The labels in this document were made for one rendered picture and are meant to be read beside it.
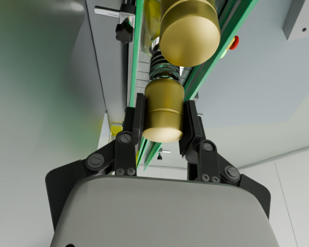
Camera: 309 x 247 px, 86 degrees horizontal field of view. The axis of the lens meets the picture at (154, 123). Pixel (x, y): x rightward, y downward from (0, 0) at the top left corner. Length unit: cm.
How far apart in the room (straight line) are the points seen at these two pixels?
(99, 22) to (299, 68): 72
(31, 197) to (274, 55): 77
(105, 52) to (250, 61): 51
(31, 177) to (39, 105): 12
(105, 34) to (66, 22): 21
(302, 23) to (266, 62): 19
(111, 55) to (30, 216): 39
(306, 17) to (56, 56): 57
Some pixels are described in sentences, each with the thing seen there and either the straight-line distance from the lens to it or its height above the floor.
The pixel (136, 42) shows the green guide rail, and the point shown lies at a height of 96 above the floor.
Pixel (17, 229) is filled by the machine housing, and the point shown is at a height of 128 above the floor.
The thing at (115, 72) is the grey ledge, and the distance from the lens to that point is 55.
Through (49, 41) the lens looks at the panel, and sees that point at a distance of 22.
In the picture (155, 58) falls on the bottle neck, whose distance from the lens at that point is 16.
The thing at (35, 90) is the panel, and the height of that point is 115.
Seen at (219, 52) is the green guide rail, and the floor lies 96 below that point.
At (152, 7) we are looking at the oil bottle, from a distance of 19.
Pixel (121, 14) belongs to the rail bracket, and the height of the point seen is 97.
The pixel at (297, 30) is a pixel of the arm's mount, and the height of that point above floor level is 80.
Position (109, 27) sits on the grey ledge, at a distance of 46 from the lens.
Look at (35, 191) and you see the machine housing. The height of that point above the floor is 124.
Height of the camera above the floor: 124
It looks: 26 degrees down
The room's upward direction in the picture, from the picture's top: 177 degrees counter-clockwise
